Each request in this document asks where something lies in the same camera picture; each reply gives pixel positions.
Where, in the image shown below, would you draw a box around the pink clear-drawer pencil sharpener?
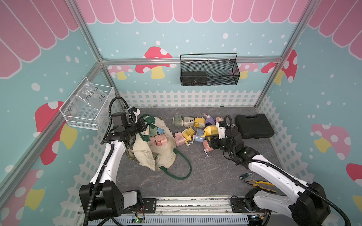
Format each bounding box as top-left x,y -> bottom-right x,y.
155,133 -> 168,147

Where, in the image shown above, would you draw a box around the pink boxy pencil sharpener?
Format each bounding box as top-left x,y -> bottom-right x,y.
174,132 -> 186,147

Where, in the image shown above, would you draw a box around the beige pencil sharpener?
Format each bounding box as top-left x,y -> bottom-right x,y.
183,116 -> 195,127

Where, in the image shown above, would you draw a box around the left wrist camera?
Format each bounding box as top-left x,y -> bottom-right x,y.
128,106 -> 140,119

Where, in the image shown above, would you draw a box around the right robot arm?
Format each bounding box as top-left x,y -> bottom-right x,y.
203,115 -> 351,226

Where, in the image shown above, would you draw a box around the light blue pencil sharpener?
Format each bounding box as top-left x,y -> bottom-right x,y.
157,127 -> 164,134

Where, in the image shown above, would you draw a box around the pink red-drawer pencil sharpener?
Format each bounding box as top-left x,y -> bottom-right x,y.
149,136 -> 156,146

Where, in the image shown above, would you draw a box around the mint green pencil sharpener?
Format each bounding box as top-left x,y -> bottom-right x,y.
149,126 -> 158,137

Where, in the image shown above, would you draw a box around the blue grey pencil sharpener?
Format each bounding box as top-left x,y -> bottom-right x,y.
192,129 -> 205,143

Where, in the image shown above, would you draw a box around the yellow white pencil sharpener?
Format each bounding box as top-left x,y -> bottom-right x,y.
201,125 -> 219,137

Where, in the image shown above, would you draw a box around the black wire mesh basket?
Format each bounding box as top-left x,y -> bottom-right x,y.
180,53 -> 240,86

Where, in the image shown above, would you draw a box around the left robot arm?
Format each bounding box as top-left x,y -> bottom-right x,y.
79,97 -> 147,226

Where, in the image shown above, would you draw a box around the yellow crank pencil sharpener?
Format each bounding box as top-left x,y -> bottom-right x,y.
182,127 -> 195,146

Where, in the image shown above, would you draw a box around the yellow handled pliers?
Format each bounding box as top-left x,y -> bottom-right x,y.
243,180 -> 277,194

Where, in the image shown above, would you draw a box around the black box in basket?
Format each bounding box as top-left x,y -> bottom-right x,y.
181,71 -> 207,86

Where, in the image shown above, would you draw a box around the clear wall bin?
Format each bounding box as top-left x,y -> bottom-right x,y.
59,77 -> 115,131

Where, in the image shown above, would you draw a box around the black plastic tool case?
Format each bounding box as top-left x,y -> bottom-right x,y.
235,114 -> 275,139

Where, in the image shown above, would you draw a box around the purple pencil sharpener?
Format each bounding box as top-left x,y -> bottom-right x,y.
203,113 -> 216,127

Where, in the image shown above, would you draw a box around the cream canvas tote bag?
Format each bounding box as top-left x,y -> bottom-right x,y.
125,114 -> 192,180

